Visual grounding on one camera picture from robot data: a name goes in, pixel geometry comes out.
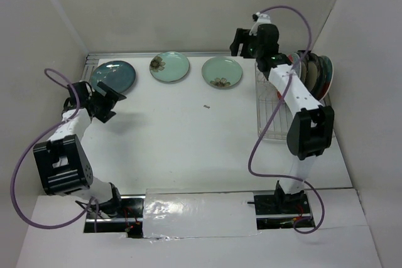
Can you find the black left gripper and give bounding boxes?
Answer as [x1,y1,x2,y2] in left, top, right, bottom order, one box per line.
[87,81,126,123]

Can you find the small red teal floral plate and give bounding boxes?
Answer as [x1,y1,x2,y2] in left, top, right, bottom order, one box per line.
[270,53,303,101]

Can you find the brown rim cream plate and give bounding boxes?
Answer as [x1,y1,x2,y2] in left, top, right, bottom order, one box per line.
[300,54,309,87]
[307,53,321,95]

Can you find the mint flower plate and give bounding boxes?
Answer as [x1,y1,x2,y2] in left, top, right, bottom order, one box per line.
[149,51,190,83]
[201,56,243,89]

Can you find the dark blue blossom plate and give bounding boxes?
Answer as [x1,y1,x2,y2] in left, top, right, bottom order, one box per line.
[319,55,334,83]

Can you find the large red teal floral plate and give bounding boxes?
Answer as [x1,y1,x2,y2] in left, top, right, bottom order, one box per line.
[317,81,332,101]

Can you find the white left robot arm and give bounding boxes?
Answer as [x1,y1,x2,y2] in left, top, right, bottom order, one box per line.
[33,81,126,218]

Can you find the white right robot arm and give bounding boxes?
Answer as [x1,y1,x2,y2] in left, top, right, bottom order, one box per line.
[229,23,335,213]

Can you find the silver tape sheet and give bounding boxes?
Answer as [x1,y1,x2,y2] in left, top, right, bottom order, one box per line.
[143,192,258,239]

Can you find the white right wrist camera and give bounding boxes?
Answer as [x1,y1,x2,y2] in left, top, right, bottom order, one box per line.
[251,12,271,32]

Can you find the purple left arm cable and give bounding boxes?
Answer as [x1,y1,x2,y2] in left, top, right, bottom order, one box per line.
[11,68,101,234]

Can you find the aluminium rail frame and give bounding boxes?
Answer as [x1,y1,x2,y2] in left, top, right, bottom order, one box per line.
[81,54,99,82]

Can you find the chrome wire dish rack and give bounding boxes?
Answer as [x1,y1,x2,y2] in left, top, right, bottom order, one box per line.
[255,64,325,141]

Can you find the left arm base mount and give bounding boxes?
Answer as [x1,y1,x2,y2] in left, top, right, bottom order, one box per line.
[84,195,145,239]

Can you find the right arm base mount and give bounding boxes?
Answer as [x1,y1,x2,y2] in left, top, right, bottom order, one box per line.
[247,194,315,230]

